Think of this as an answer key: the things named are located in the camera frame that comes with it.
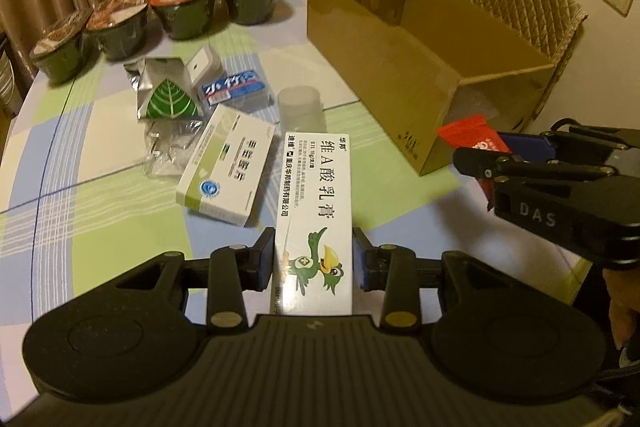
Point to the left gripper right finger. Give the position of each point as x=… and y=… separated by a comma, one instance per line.
x=392, y=269

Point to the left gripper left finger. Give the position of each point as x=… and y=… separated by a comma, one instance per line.
x=231, y=271

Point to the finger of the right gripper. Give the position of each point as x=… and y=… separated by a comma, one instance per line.
x=551, y=170
x=567, y=139

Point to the red snack packet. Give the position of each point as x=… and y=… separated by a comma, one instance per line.
x=474, y=132

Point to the white ointment box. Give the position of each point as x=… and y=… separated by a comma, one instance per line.
x=312, y=271

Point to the white green tablet box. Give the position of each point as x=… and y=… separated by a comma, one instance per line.
x=222, y=177

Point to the clear bag metal hooks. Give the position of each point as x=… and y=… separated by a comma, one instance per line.
x=170, y=144

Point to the translucent plastic cup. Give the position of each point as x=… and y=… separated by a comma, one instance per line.
x=301, y=110

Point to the blue dental floss box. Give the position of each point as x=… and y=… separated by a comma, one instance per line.
x=246, y=91

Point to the silver green leaf pouch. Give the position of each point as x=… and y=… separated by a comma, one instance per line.
x=164, y=89

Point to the white square plastic case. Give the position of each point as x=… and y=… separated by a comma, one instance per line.
x=204, y=66

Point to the brown cardboard box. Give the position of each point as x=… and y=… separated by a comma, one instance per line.
x=418, y=65

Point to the quilted chair cushion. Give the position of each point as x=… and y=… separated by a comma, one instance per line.
x=553, y=27

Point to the checkered tablecloth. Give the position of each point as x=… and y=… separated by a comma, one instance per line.
x=78, y=209

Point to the red lid noodle bowl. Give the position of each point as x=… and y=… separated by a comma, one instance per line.
x=184, y=19

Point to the maroon lid noodle bowl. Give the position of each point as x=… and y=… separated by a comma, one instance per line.
x=119, y=27

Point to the dark lid noodle bowl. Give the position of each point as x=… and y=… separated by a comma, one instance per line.
x=62, y=49

